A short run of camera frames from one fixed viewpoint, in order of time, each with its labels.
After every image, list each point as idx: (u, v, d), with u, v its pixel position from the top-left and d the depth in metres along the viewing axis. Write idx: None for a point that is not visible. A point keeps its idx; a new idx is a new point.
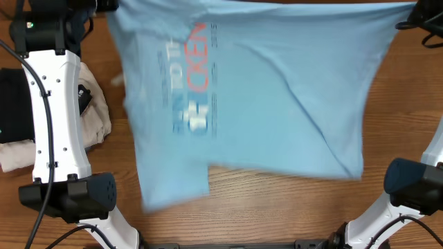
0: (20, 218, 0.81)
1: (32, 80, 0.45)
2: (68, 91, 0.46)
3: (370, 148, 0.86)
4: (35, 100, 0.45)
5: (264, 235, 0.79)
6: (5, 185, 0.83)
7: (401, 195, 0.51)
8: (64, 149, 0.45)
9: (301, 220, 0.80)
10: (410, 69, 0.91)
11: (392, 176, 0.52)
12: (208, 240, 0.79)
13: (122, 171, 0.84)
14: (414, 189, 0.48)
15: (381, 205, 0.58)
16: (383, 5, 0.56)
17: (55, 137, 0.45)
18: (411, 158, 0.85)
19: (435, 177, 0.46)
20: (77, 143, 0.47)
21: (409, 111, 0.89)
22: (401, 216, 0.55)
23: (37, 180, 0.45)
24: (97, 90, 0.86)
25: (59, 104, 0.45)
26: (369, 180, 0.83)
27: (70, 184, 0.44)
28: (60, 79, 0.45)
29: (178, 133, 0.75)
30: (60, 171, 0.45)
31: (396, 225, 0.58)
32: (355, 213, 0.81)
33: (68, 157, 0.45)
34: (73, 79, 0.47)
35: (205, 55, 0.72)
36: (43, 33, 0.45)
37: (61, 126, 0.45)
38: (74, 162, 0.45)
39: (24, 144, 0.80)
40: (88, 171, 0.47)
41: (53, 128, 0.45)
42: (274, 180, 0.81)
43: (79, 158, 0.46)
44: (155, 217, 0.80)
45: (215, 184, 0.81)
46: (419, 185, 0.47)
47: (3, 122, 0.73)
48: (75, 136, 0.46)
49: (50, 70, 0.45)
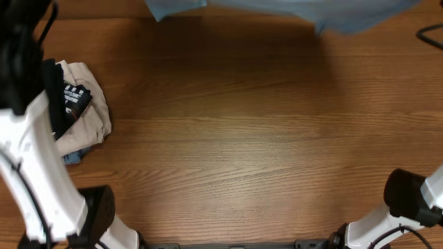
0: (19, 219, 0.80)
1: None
2: (48, 157, 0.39)
3: (369, 148, 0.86)
4: (5, 173, 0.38)
5: (264, 235, 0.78)
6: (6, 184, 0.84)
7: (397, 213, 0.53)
8: (55, 213, 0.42)
9: (301, 220, 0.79)
10: (405, 72, 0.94)
11: (392, 188, 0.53)
12: (208, 240, 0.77)
13: (122, 171, 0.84)
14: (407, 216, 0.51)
15: (381, 215, 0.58)
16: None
17: (41, 203, 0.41)
18: (412, 158, 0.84)
19: (426, 216, 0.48)
20: (66, 198, 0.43)
21: (408, 112, 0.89)
22: (401, 226, 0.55)
23: (34, 239, 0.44)
24: (97, 90, 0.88)
25: (39, 173, 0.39)
26: (369, 180, 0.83)
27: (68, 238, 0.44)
28: (29, 144, 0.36)
29: None
30: (57, 230, 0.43)
31: (394, 234, 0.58)
32: (356, 213, 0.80)
33: (59, 220, 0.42)
34: (44, 135, 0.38)
35: None
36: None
37: (46, 190, 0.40)
38: (69, 220, 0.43)
39: None
40: (82, 213, 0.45)
41: (36, 194, 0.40)
42: (274, 180, 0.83)
43: (71, 209, 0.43)
44: (155, 217, 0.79)
45: (216, 183, 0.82)
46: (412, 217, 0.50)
47: None
48: (61, 193, 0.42)
49: (10, 137, 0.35)
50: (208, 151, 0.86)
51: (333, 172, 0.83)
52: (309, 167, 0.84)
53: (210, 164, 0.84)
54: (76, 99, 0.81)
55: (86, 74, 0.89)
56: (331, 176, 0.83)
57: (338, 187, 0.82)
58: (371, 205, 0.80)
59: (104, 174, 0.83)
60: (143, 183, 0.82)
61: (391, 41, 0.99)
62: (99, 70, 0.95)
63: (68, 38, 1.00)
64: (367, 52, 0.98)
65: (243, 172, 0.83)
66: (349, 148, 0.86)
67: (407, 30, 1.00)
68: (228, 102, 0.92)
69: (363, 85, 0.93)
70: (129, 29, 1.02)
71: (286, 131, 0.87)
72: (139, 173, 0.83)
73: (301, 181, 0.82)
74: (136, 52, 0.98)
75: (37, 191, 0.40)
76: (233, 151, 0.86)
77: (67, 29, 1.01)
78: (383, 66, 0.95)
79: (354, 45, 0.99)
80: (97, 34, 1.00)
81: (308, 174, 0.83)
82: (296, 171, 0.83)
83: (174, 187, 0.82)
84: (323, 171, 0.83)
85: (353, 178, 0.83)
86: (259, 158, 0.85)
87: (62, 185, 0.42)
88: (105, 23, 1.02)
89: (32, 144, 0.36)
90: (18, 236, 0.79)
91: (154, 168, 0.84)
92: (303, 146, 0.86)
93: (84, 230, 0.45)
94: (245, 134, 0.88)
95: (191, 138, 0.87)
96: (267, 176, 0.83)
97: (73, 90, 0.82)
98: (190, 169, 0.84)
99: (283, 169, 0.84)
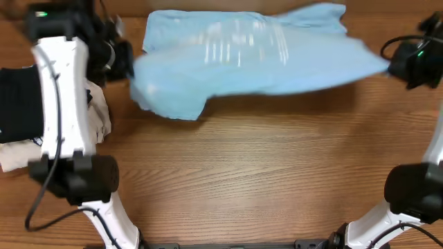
0: (19, 219, 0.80)
1: (44, 65, 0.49)
2: (76, 72, 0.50)
3: (369, 148, 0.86)
4: (45, 84, 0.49)
5: (264, 235, 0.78)
6: (5, 185, 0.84)
7: (403, 207, 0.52)
8: (70, 126, 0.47)
9: (301, 220, 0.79)
10: None
11: (392, 187, 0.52)
12: (208, 240, 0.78)
13: (122, 171, 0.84)
14: (418, 191, 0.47)
15: (382, 213, 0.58)
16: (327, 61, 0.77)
17: (61, 115, 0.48)
18: (412, 158, 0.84)
19: (438, 176, 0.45)
20: (83, 122, 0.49)
21: (409, 111, 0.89)
22: (401, 223, 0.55)
23: (43, 155, 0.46)
24: (96, 90, 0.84)
25: (68, 80, 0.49)
26: (369, 180, 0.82)
27: (75, 161, 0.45)
28: (69, 63, 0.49)
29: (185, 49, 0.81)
30: (67, 146, 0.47)
31: (395, 231, 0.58)
32: (356, 213, 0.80)
33: (74, 133, 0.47)
34: (82, 69, 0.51)
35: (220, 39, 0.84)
36: (53, 20, 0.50)
37: (69, 103, 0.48)
38: (81, 138, 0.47)
39: (25, 144, 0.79)
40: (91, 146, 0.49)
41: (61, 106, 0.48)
42: (274, 180, 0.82)
43: (85, 132, 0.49)
44: (155, 217, 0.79)
45: (216, 182, 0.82)
46: (425, 186, 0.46)
47: (4, 122, 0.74)
48: (79, 109, 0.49)
49: (60, 55, 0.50)
50: (208, 151, 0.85)
51: (332, 171, 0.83)
52: (309, 168, 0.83)
53: (210, 164, 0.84)
54: None
55: None
56: (331, 176, 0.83)
57: (338, 187, 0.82)
58: (370, 205, 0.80)
59: None
60: (143, 183, 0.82)
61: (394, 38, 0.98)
62: None
63: None
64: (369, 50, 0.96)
65: (243, 172, 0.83)
66: (349, 148, 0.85)
67: (410, 26, 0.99)
68: (228, 102, 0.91)
69: (364, 84, 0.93)
70: (127, 25, 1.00)
71: (285, 131, 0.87)
72: (139, 173, 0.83)
73: (301, 181, 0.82)
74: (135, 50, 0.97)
75: (64, 105, 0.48)
76: (232, 151, 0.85)
77: None
78: None
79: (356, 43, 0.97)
80: None
81: (307, 174, 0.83)
82: (296, 171, 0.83)
83: (174, 187, 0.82)
84: (323, 170, 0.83)
85: (353, 178, 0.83)
86: (258, 157, 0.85)
87: (81, 106, 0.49)
88: None
89: (71, 59, 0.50)
90: (19, 236, 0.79)
91: (154, 168, 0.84)
92: (303, 146, 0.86)
93: (89, 157, 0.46)
94: (246, 133, 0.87)
95: (191, 138, 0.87)
96: (267, 176, 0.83)
97: None
98: (189, 169, 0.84)
99: (283, 169, 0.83)
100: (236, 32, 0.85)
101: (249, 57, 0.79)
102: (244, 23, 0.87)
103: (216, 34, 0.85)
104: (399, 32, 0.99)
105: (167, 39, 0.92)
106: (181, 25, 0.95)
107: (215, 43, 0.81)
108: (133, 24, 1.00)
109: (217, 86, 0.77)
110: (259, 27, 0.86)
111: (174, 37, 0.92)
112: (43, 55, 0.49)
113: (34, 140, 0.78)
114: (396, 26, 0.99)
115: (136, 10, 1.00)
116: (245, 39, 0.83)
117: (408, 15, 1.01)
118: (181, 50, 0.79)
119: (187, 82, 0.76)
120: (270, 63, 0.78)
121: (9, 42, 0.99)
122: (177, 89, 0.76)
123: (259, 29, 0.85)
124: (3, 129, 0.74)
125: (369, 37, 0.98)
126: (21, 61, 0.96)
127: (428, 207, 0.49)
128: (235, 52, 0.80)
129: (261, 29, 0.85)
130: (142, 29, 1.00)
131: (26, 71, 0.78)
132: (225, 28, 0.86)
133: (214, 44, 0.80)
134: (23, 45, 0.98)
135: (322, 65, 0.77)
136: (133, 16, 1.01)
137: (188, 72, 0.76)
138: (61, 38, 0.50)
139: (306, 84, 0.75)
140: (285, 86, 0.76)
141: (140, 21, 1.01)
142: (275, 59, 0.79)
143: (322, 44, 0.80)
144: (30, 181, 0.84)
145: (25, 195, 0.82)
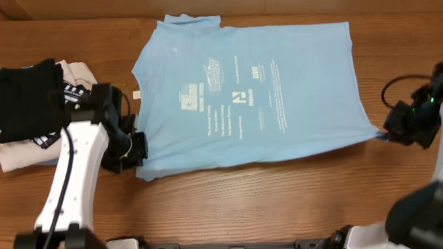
0: (19, 219, 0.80)
1: (66, 142, 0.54)
2: (93, 152, 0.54)
3: (369, 148, 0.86)
4: (63, 156, 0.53)
5: (264, 236, 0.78)
6: (5, 184, 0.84)
7: (403, 241, 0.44)
8: (73, 198, 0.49)
9: (301, 220, 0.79)
10: (406, 72, 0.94)
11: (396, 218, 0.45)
12: (208, 240, 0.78)
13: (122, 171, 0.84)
14: (428, 216, 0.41)
15: (381, 234, 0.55)
16: (318, 126, 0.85)
17: (68, 187, 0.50)
18: (412, 157, 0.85)
19: None
20: (87, 197, 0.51)
21: None
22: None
23: (38, 227, 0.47)
24: None
25: (82, 158, 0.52)
26: (369, 180, 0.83)
27: (68, 239, 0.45)
28: (88, 142, 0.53)
29: (186, 108, 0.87)
30: (64, 218, 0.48)
31: None
32: (356, 213, 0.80)
33: (75, 206, 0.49)
34: (98, 152, 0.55)
35: (219, 95, 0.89)
36: (85, 113, 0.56)
37: (77, 178, 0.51)
38: (79, 211, 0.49)
39: (24, 144, 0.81)
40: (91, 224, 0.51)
41: (69, 180, 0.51)
42: (274, 180, 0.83)
43: (86, 209, 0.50)
44: (154, 217, 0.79)
45: (215, 183, 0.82)
46: (435, 207, 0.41)
47: (4, 121, 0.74)
48: (86, 186, 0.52)
49: (82, 135, 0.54)
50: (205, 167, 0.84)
51: (332, 173, 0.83)
52: (309, 168, 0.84)
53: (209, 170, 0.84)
54: (77, 99, 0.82)
55: (88, 74, 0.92)
56: (331, 176, 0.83)
57: (338, 187, 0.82)
58: (369, 205, 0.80)
59: (104, 175, 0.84)
60: (143, 183, 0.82)
61: (394, 38, 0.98)
62: (98, 70, 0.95)
63: (66, 37, 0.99)
64: (369, 50, 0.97)
65: (243, 172, 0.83)
66: (349, 148, 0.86)
67: (412, 27, 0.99)
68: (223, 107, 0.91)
69: (363, 84, 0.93)
70: (128, 25, 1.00)
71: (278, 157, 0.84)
72: None
73: (301, 181, 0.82)
74: (134, 50, 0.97)
75: (73, 177, 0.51)
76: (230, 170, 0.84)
77: (64, 27, 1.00)
78: (383, 65, 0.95)
79: (356, 43, 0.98)
80: (97, 33, 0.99)
81: (307, 175, 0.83)
82: (295, 171, 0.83)
83: (174, 187, 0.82)
84: (323, 170, 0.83)
85: (353, 178, 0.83)
86: None
87: (88, 184, 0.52)
88: (104, 20, 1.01)
89: (91, 139, 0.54)
90: None
91: None
92: None
93: (83, 231, 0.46)
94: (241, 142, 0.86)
95: None
96: (267, 176, 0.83)
97: (73, 90, 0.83)
98: None
99: (282, 170, 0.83)
100: (236, 84, 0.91)
101: (246, 115, 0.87)
102: (245, 73, 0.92)
103: (217, 92, 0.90)
104: (400, 32, 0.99)
105: (161, 66, 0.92)
106: (177, 52, 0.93)
107: (215, 103, 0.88)
108: (133, 24, 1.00)
109: (219, 158, 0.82)
110: (259, 77, 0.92)
111: (168, 71, 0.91)
112: (67, 135, 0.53)
113: (34, 140, 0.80)
114: (396, 26, 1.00)
115: (136, 10, 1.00)
116: (244, 97, 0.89)
117: (410, 15, 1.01)
118: (185, 114, 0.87)
119: (192, 155, 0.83)
120: (271, 128, 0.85)
121: (10, 42, 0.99)
122: (181, 154, 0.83)
123: (259, 81, 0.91)
124: (3, 128, 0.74)
125: (369, 38, 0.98)
126: (21, 61, 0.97)
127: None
128: (237, 113, 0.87)
129: (261, 80, 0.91)
130: (142, 29, 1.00)
131: (26, 72, 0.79)
132: (225, 84, 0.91)
133: (213, 98, 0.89)
134: (24, 45, 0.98)
135: (311, 127, 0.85)
136: (133, 16, 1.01)
137: (192, 151, 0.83)
138: (87, 123, 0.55)
139: (306, 150, 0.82)
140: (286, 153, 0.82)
141: (140, 22, 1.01)
142: (274, 122, 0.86)
143: (315, 108, 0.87)
144: (30, 181, 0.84)
145: (25, 195, 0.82)
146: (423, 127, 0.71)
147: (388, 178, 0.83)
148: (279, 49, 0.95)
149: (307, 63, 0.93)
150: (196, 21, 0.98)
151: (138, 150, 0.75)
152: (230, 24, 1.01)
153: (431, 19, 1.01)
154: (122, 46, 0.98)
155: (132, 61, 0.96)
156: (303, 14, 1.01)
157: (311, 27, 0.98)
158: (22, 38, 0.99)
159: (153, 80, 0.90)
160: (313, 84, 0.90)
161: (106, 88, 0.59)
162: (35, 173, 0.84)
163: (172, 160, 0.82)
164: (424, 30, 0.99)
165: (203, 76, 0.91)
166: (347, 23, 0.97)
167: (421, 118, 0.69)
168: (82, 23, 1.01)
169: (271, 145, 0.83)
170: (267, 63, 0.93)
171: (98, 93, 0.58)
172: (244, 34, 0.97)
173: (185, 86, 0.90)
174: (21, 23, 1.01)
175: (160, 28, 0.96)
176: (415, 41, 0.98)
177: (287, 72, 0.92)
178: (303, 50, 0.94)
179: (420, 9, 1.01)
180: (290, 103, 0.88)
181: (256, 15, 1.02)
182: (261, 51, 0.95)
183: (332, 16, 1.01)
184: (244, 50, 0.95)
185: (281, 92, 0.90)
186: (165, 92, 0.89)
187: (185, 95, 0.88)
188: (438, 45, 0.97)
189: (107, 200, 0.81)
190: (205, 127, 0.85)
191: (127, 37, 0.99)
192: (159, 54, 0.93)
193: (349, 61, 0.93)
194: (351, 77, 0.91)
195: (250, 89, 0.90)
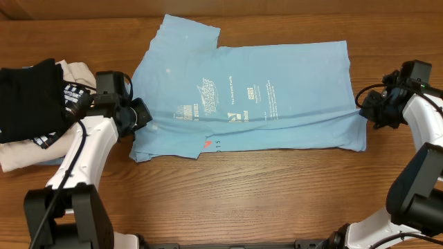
0: (19, 219, 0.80)
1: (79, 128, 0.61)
2: (102, 137, 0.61)
3: (370, 148, 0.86)
4: (75, 139, 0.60)
5: (264, 235, 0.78)
6: (5, 185, 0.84)
7: (403, 218, 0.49)
8: (82, 167, 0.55)
9: (301, 220, 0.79)
10: None
11: (396, 195, 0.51)
12: (208, 240, 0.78)
13: (122, 171, 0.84)
14: (423, 179, 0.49)
15: (381, 220, 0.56)
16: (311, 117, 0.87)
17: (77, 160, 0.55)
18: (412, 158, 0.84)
19: (437, 153, 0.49)
20: (93, 172, 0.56)
21: None
22: (401, 233, 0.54)
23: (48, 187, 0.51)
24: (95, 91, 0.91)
25: (91, 141, 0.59)
26: (369, 180, 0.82)
27: (75, 194, 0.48)
28: (99, 129, 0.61)
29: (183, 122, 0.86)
30: (73, 181, 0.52)
31: (394, 240, 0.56)
32: (356, 213, 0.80)
33: (84, 172, 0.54)
34: (106, 141, 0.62)
35: (214, 111, 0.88)
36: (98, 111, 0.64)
37: (87, 154, 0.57)
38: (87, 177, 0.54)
39: (25, 144, 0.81)
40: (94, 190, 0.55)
41: (79, 155, 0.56)
42: (274, 180, 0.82)
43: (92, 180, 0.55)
44: (154, 217, 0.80)
45: (215, 183, 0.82)
46: (429, 168, 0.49)
47: (4, 121, 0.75)
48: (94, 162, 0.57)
49: (93, 124, 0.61)
50: (205, 172, 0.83)
51: (332, 171, 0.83)
52: (309, 168, 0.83)
53: (206, 176, 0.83)
54: (76, 99, 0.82)
55: (87, 74, 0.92)
56: (331, 176, 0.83)
57: (338, 187, 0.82)
58: (370, 205, 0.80)
59: (104, 175, 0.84)
60: (143, 183, 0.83)
61: (394, 39, 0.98)
62: (98, 70, 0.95)
63: (66, 37, 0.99)
64: (369, 50, 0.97)
65: (243, 172, 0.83)
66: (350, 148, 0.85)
67: (412, 28, 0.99)
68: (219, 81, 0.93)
69: (363, 85, 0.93)
70: (128, 25, 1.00)
71: (276, 167, 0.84)
72: (140, 173, 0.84)
73: (300, 182, 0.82)
74: (134, 50, 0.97)
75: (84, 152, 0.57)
76: (223, 158, 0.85)
77: (65, 27, 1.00)
78: (383, 66, 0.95)
79: (356, 43, 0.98)
80: (97, 33, 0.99)
81: (306, 174, 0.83)
82: (295, 171, 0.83)
83: (174, 187, 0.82)
84: (323, 171, 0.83)
85: (354, 179, 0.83)
86: (256, 159, 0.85)
87: (96, 161, 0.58)
88: (105, 21, 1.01)
89: (103, 126, 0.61)
90: (19, 236, 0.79)
91: (154, 169, 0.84)
92: (305, 151, 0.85)
93: (90, 188, 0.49)
94: (236, 155, 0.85)
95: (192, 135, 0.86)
96: (268, 176, 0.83)
97: (73, 90, 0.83)
98: (189, 169, 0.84)
99: (283, 169, 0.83)
100: (231, 104, 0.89)
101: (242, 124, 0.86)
102: (240, 94, 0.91)
103: (213, 113, 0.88)
104: (400, 32, 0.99)
105: (154, 83, 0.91)
106: (173, 69, 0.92)
107: (213, 124, 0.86)
108: (133, 24, 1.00)
109: (213, 125, 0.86)
110: (255, 99, 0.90)
111: (161, 91, 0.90)
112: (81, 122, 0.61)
113: (34, 140, 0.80)
114: (396, 27, 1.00)
115: (136, 10, 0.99)
116: (240, 119, 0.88)
117: (410, 15, 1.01)
118: (182, 131, 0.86)
119: (183, 140, 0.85)
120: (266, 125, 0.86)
121: (10, 42, 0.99)
122: (176, 130, 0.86)
123: (255, 102, 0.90)
124: (3, 128, 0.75)
125: (369, 38, 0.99)
126: (21, 61, 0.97)
127: (431, 219, 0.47)
128: (233, 133, 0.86)
129: (257, 102, 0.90)
130: (142, 29, 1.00)
131: (26, 72, 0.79)
132: (221, 105, 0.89)
133: (206, 113, 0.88)
134: (24, 45, 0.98)
135: (303, 126, 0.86)
136: (133, 16, 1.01)
137: (190, 123, 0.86)
138: (100, 117, 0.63)
139: (294, 121, 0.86)
140: (276, 124, 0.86)
141: (140, 22, 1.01)
142: (268, 133, 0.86)
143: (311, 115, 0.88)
144: (30, 181, 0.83)
145: (24, 195, 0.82)
146: (390, 118, 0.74)
147: (388, 179, 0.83)
148: (275, 69, 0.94)
149: (304, 81, 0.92)
150: (194, 30, 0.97)
151: (142, 115, 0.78)
152: (230, 25, 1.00)
153: (432, 19, 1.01)
154: (122, 46, 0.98)
155: (132, 61, 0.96)
156: (303, 14, 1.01)
157: (309, 45, 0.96)
158: (22, 38, 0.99)
159: (147, 101, 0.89)
160: (307, 96, 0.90)
161: (109, 78, 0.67)
162: (34, 173, 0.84)
163: (169, 124, 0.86)
164: (424, 30, 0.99)
165: (198, 98, 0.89)
166: (344, 41, 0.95)
167: (388, 113, 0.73)
168: (83, 23, 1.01)
169: (261, 122, 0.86)
170: (262, 84, 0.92)
171: (104, 85, 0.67)
172: (239, 54, 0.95)
173: (179, 107, 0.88)
174: (21, 23, 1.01)
175: (154, 43, 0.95)
176: (416, 42, 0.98)
177: (284, 94, 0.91)
178: (299, 70, 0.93)
179: (422, 9, 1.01)
180: (285, 116, 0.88)
181: (256, 15, 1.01)
182: (257, 71, 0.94)
183: (333, 16, 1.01)
184: (240, 70, 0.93)
185: (277, 113, 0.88)
186: (162, 107, 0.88)
187: (180, 117, 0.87)
188: (438, 46, 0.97)
189: (107, 200, 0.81)
190: (200, 114, 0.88)
191: (127, 37, 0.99)
192: (153, 70, 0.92)
193: (345, 80, 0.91)
194: (349, 97, 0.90)
195: (246, 111, 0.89)
